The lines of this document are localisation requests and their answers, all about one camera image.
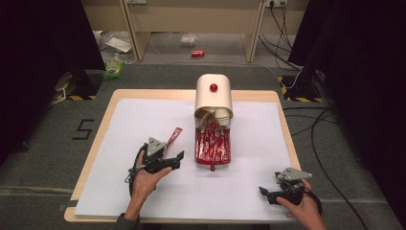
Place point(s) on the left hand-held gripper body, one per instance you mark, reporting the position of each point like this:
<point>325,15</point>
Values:
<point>154,161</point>

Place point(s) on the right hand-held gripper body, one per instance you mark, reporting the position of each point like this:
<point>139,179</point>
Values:
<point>293,191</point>

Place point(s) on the single red stick sachet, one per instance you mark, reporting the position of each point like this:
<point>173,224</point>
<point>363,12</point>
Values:
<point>175,134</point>

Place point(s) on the row of red sachets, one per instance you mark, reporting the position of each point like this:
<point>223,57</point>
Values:
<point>212,147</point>

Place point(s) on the white roll-top storage box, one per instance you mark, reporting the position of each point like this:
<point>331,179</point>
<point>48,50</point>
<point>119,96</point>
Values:
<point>212,97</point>

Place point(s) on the person's right hand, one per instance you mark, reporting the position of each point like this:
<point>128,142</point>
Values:
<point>306,212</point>

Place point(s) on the person's left hand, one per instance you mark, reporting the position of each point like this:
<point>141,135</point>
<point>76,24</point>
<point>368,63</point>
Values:
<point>145,187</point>

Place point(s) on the white paper sheet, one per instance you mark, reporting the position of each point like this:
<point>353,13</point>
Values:
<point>223,191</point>

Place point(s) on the white cup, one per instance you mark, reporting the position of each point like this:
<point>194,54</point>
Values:
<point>223,115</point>

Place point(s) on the green plastic bag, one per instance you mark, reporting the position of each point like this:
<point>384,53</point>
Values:
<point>113,69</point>

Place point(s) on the black stand base striped tape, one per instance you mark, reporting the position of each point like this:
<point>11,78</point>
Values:
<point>83,85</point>
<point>301,87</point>

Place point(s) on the red drink can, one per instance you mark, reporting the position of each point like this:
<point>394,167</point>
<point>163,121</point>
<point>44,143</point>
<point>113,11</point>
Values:
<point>197,53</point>

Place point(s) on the clear plastic container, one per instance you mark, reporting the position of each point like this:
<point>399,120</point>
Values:
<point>189,40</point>

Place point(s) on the black curtain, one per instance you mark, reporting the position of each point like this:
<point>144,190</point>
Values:
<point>364,80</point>
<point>38,64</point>

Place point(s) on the beige wooden desk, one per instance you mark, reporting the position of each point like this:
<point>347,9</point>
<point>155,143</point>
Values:
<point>191,16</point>

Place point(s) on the white wall socket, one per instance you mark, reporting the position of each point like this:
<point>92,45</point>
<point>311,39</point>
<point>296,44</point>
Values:
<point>276,3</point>

